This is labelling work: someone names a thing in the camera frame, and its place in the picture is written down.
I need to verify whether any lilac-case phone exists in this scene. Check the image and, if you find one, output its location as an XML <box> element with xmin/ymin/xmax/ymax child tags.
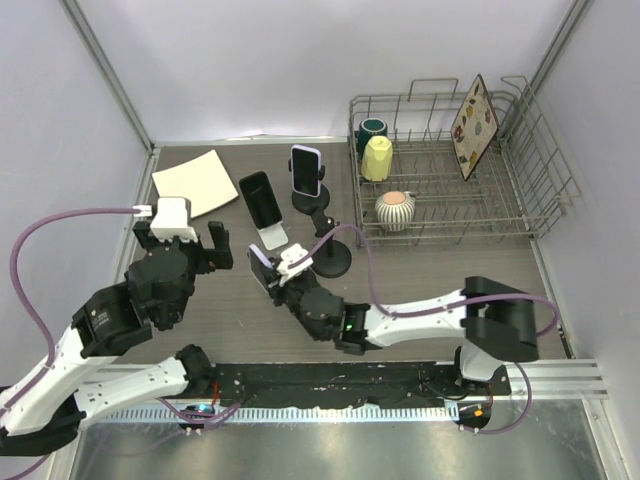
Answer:
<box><xmin>247</xmin><ymin>244</ymin><xmax>278</xmax><ymax>293</ymax></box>
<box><xmin>290</xmin><ymin>145</ymin><xmax>321</xmax><ymax>198</ymax></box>

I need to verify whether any black round-base phone stand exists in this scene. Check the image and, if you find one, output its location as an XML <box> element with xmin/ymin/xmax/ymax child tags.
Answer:
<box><xmin>311</xmin><ymin>208</ymin><xmax>352</xmax><ymax>279</ymax></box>

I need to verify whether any black phone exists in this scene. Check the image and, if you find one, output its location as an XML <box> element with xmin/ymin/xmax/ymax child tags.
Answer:
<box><xmin>239</xmin><ymin>171</ymin><xmax>282</xmax><ymax>230</ymax></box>

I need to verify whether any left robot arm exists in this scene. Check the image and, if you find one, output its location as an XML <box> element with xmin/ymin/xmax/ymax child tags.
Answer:
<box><xmin>1</xmin><ymin>221</ymin><xmax>234</xmax><ymax>457</ymax></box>

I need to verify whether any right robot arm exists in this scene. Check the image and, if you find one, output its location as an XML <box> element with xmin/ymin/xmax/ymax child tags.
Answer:
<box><xmin>267</xmin><ymin>272</ymin><xmax>539</xmax><ymax>395</ymax></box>

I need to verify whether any white folding phone stand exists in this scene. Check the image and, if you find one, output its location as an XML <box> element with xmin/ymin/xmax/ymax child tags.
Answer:
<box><xmin>257</xmin><ymin>222</ymin><xmax>289</xmax><ymax>251</ymax></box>

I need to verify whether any black round-base stand at back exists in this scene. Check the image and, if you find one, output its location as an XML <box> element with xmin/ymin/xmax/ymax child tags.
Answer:
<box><xmin>288</xmin><ymin>158</ymin><xmax>330</xmax><ymax>215</ymax></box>

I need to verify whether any white square plate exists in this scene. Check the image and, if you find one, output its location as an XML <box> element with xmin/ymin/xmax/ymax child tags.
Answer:
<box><xmin>152</xmin><ymin>149</ymin><xmax>239</xmax><ymax>218</ymax></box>

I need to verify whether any striped white ceramic bowl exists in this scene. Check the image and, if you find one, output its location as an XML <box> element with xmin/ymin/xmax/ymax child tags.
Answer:
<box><xmin>375</xmin><ymin>191</ymin><xmax>416</xmax><ymax>232</ymax></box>

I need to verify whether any yellow faceted cup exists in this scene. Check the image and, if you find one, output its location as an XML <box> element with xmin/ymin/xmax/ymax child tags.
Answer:
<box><xmin>361</xmin><ymin>135</ymin><xmax>393</xmax><ymax>182</ymax></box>

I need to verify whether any dark green mug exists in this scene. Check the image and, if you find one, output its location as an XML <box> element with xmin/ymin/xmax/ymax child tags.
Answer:
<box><xmin>357</xmin><ymin>117</ymin><xmax>388</xmax><ymax>149</ymax></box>

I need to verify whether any floral square plate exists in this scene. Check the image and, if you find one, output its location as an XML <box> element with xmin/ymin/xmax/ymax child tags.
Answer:
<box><xmin>450</xmin><ymin>74</ymin><xmax>499</xmax><ymax>181</ymax></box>

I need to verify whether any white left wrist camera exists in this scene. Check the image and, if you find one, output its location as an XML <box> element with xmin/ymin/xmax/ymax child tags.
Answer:
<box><xmin>134</xmin><ymin>197</ymin><xmax>198</xmax><ymax>243</ymax></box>

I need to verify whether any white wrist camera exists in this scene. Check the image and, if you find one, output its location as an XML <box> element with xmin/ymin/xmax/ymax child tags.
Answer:
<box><xmin>134</xmin><ymin>197</ymin><xmax>198</xmax><ymax>243</ymax></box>
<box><xmin>276</xmin><ymin>243</ymin><xmax>313</xmax><ymax>286</ymax></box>

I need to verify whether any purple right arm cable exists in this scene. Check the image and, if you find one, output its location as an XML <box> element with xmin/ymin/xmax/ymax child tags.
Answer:
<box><xmin>292</xmin><ymin>223</ymin><xmax>560</xmax><ymax>435</ymax></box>

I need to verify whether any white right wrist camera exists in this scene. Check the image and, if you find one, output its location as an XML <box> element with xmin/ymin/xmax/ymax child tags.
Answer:
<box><xmin>276</xmin><ymin>243</ymin><xmax>313</xmax><ymax>286</ymax></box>

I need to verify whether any white slotted cable duct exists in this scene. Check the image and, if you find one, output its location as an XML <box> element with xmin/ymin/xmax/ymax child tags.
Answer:
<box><xmin>101</xmin><ymin>401</ymin><xmax>459</xmax><ymax>424</ymax></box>

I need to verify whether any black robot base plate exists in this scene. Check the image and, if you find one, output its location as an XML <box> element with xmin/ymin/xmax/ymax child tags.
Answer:
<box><xmin>204</xmin><ymin>362</ymin><xmax>511</xmax><ymax>410</ymax></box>

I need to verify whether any grey wire dish rack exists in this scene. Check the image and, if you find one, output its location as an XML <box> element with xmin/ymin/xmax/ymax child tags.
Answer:
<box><xmin>348</xmin><ymin>76</ymin><xmax>581</xmax><ymax>246</ymax></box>

